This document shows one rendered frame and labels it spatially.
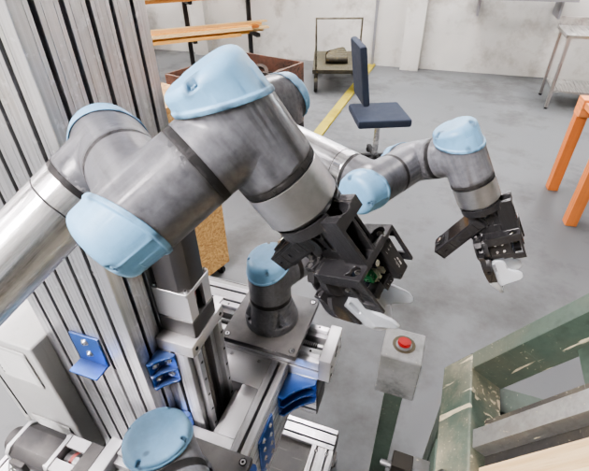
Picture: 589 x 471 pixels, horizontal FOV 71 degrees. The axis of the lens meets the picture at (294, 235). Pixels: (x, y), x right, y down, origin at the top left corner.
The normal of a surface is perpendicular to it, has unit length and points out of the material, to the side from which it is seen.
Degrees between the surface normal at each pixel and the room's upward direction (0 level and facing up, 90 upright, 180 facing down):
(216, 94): 80
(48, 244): 94
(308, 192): 74
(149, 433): 7
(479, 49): 90
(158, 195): 61
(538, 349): 90
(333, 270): 32
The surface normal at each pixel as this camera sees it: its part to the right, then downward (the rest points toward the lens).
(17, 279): 0.57, 0.53
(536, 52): -0.33, 0.56
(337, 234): -0.52, 0.75
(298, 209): 0.11, 0.55
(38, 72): 0.94, 0.18
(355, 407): -0.01, -0.81
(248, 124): 0.40, 0.33
